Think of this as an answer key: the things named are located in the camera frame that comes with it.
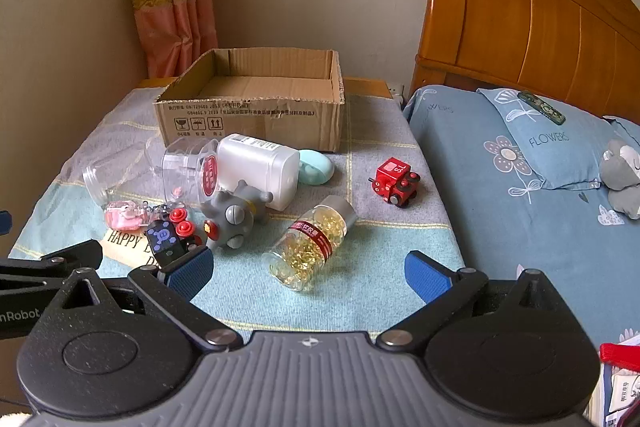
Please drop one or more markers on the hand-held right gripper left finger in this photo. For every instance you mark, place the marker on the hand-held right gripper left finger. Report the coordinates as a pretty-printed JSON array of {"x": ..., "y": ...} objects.
[{"x": 192, "y": 273}]

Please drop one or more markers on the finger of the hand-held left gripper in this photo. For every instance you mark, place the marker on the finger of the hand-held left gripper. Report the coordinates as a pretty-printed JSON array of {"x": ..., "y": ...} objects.
[
  {"x": 3, "y": 222},
  {"x": 60, "y": 259}
]

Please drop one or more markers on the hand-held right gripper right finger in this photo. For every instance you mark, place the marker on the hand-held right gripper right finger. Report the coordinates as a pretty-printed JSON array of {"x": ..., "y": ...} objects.
[{"x": 425, "y": 276}]

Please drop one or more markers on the black toy car red wheels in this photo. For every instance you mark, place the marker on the black toy car red wheels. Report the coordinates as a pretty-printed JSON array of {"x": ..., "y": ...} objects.
[{"x": 162, "y": 239}]

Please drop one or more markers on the red toy train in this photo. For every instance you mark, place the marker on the red toy train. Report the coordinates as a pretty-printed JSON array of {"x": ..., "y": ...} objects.
[{"x": 395, "y": 182}]

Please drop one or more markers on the clear plastic jar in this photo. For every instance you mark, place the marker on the clear plastic jar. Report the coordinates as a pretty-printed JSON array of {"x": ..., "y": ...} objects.
[{"x": 115, "y": 172}]

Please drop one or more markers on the clear jar with red label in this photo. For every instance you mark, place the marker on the clear jar with red label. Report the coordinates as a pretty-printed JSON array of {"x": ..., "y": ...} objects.
[{"x": 187, "y": 167}]

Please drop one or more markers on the clear bottle of yellow capsules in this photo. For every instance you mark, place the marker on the clear bottle of yellow capsules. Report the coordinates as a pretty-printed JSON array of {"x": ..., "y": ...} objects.
[{"x": 305, "y": 247}]

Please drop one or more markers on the cardboard box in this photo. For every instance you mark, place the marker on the cardboard box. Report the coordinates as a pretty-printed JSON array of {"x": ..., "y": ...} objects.
[{"x": 250, "y": 117}]

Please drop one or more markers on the grey animal toy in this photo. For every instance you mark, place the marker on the grey animal toy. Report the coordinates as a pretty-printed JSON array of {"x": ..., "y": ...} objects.
[{"x": 235, "y": 217}]

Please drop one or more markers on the white plastic bottle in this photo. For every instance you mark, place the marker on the white plastic bottle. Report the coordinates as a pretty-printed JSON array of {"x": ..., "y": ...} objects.
[{"x": 255, "y": 167}]

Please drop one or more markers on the light blue oval case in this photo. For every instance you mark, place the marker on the light blue oval case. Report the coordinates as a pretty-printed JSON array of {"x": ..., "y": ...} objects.
[{"x": 317, "y": 167}]

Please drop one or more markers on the blue flower print pillow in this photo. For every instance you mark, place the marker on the blue flower print pillow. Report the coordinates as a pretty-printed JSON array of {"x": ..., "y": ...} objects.
[{"x": 555, "y": 142}]

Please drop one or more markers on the grey plush toy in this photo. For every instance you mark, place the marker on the grey plush toy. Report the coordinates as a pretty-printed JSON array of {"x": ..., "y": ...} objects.
[{"x": 622, "y": 172}]

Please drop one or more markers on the printed white packet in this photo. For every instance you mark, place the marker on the printed white packet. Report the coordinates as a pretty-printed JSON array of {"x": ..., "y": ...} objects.
[{"x": 622, "y": 394}]

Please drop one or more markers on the wooden bed headboard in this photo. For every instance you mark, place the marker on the wooden bed headboard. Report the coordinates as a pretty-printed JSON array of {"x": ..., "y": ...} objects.
[{"x": 525, "y": 22}]

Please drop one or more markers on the white wall socket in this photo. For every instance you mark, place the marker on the white wall socket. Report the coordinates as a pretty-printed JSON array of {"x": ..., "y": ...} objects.
[{"x": 397, "y": 93}]

